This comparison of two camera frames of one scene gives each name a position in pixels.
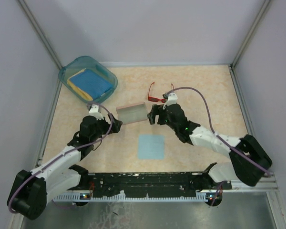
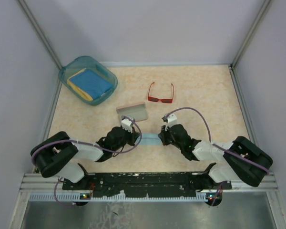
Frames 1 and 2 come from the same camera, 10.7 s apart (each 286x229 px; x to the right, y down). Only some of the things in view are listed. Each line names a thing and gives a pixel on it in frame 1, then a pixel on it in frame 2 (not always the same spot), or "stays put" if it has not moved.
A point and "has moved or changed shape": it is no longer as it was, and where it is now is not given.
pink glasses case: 132,113 stays put
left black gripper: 117,125 → 133,136
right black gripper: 157,109 → 162,135
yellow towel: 80,92 stays put
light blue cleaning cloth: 151,146 has moved or changed shape
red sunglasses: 156,99 stays put
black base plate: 147,182 stays put
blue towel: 92,82 stays put
